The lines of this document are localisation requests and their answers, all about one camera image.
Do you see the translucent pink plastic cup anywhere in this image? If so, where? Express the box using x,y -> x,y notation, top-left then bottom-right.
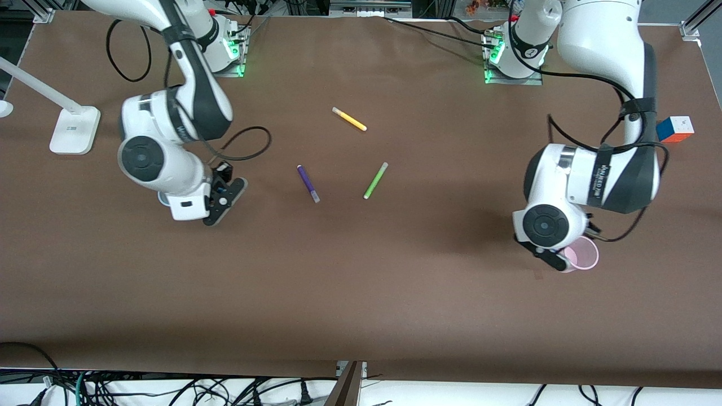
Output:
564,236 -> 600,273

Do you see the purple marker pen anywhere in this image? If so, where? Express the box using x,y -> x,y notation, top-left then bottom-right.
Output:
297,165 -> 321,204

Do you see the yellow marker pen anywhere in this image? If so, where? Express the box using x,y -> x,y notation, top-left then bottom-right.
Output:
332,107 -> 368,132

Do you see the white desk lamp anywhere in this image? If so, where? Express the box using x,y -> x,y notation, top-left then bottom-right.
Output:
0,56 -> 101,155

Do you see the green marker pen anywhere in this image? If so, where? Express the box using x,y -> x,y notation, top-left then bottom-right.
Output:
363,162 -> 389,200

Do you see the multicoloured puzzle cube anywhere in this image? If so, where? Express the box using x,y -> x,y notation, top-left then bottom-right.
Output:
656,116 -> 695,143

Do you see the brown table support beam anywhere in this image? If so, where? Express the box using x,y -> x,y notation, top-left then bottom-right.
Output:
324,361 -> 364,406

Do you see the grey device box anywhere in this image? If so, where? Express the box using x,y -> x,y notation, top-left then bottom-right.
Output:
330,0 -> 412,17

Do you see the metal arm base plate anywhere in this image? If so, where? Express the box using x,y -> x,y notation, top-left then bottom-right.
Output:
212,23 -> 252,78
482,28 -> 543,86

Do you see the thick black floor cable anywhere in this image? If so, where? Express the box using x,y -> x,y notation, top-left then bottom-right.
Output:
0,341 -> 71,406

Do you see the black table cable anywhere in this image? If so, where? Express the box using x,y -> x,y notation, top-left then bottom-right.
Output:
384,16 -> 492,46

